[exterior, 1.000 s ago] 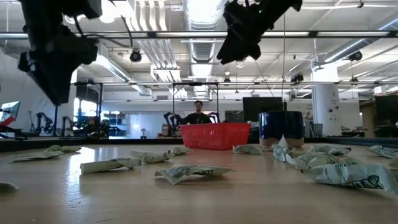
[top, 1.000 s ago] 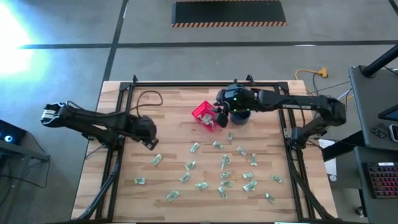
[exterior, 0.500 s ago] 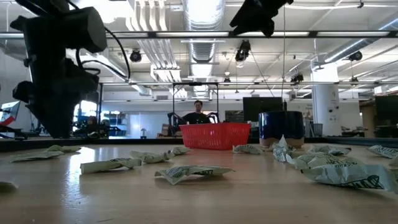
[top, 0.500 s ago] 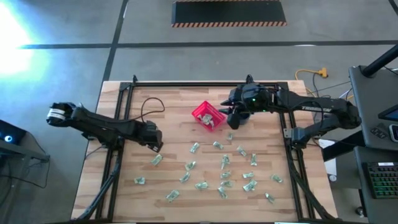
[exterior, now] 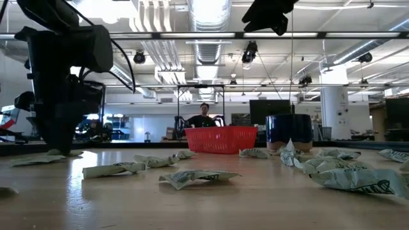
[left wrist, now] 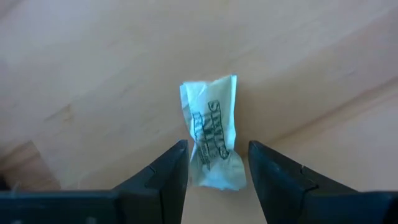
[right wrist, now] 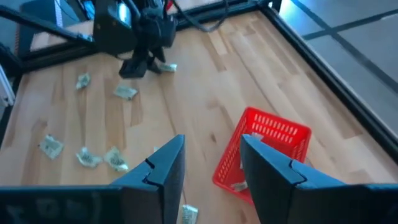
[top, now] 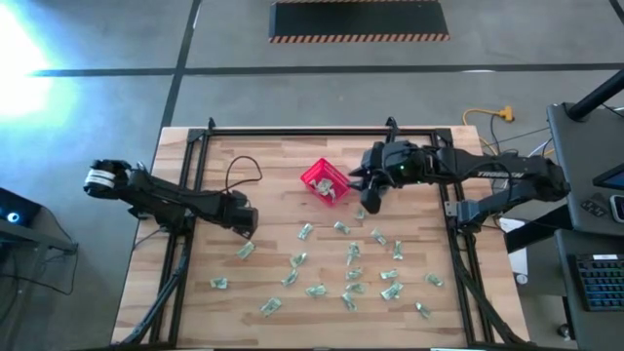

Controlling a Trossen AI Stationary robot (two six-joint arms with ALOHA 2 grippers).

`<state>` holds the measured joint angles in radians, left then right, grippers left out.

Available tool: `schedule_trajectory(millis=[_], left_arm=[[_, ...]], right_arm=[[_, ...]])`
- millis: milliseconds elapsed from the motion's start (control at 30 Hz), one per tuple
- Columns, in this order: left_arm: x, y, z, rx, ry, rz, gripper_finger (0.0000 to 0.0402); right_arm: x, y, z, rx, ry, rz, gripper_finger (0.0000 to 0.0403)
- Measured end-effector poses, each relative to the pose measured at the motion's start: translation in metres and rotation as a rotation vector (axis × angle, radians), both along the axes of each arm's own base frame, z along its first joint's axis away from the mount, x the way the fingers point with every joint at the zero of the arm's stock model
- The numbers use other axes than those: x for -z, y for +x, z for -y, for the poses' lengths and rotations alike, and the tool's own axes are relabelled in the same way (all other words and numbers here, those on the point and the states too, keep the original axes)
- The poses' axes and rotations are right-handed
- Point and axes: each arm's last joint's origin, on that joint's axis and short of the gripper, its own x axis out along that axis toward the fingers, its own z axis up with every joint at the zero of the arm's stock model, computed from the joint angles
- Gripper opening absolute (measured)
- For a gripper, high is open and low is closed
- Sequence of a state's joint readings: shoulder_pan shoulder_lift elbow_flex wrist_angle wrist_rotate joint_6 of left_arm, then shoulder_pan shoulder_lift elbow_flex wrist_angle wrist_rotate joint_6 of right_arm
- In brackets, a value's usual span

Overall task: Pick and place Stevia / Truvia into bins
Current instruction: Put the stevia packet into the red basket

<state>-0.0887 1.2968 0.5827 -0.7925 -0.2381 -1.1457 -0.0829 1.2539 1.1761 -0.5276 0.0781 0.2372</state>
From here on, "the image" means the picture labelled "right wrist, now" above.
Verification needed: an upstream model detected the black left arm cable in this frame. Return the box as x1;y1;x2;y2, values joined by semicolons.
172;0;231;34

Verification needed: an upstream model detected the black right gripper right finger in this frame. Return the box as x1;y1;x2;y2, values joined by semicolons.
239;134;398;224

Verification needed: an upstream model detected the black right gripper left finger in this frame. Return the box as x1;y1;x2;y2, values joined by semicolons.
0;134;187;224

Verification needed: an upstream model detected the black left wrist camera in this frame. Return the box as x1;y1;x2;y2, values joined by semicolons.
136;4;178;52

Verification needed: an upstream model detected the red plastic mesh basket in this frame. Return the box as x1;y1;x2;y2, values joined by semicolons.
212;106;313;207

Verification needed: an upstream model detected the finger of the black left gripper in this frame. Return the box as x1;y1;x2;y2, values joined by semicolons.
148;46;167;75
119;46;150;79

